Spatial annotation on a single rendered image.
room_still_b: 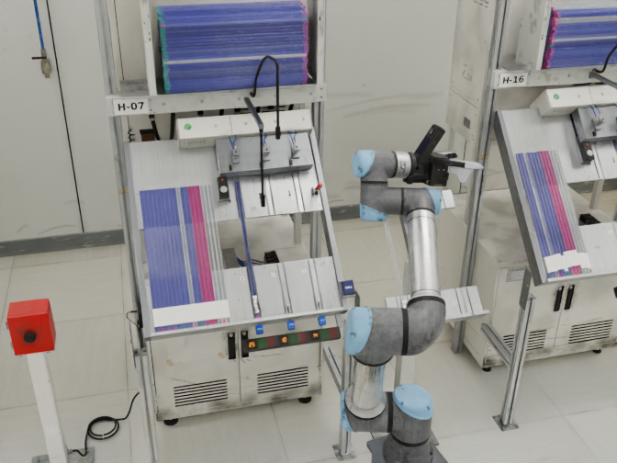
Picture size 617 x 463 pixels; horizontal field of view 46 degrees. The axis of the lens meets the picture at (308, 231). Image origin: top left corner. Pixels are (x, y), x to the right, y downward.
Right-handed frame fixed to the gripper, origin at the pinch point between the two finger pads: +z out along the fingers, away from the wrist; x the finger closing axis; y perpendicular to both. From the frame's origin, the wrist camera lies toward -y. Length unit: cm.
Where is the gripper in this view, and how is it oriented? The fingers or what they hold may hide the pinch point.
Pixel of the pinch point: (471, 159)
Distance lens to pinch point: 213.8
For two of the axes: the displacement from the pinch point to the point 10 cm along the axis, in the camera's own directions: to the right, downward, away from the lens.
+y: -0.9, 9.5, 2.9
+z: 9.5, 0.0, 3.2
